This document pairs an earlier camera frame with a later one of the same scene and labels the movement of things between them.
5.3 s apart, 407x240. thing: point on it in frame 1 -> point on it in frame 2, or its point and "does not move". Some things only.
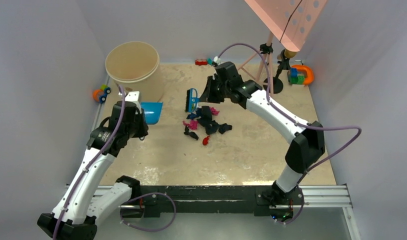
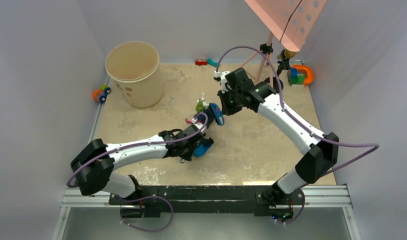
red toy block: [200, 62] does not move
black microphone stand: [283, 64] does not move
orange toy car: [100, 95] does not move
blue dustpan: [153, 111] -> [201, 150]
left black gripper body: [137, 128] -> [190, 151]
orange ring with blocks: [300, 74] does not move
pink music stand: [289, 21] does not move
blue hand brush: [191, 100] -> [218, 114]
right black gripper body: [217, 92] -> [231, 102]
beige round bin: [135, 65] does not move
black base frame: [262, 201] does not move
